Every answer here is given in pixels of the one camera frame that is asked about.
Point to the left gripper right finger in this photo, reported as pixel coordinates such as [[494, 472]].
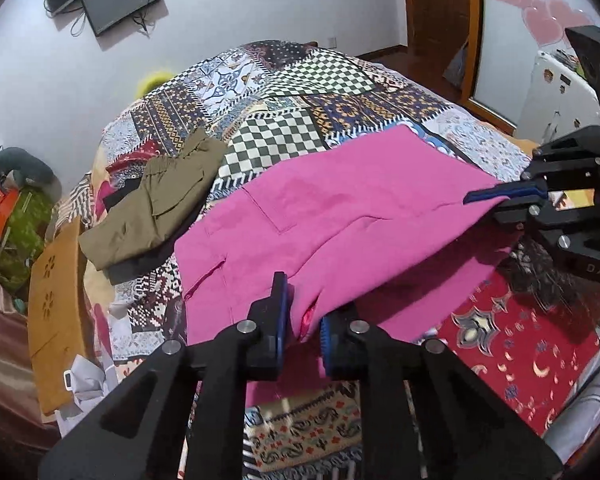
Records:
[[424, 412]]

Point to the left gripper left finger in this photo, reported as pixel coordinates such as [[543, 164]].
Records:
[[181, 413]]

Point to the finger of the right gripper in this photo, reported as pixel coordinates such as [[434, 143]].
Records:
[[532, 215], [510, 190]]

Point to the pink pants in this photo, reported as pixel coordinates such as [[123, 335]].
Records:
[[380, 222]]

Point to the white grey cloth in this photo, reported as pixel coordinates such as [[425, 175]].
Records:
[[87, 383]]

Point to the white cabinet with stickers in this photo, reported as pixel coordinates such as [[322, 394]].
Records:
[[558, 102]]

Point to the patchwork patterned bedspread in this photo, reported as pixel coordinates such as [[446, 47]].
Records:
[[271, 100]]

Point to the striped pink curtain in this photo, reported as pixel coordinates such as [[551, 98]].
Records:
[[21, 421]]

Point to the black folded garment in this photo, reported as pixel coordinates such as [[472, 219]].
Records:
[[137, 266]]

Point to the green storage box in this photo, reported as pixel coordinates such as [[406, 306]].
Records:
[[23, 237]]

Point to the olive green folded pants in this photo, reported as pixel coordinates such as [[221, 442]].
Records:
[[170, 189]]

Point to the orange box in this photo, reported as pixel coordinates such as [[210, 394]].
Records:
[[8, 200]]

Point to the grey neck pillow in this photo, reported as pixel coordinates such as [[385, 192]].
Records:
[[29, 170]]

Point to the yellow round object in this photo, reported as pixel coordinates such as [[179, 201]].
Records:
[[152, 81]]

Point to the wooden door frame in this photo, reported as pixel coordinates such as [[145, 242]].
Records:
[[444, 36]]

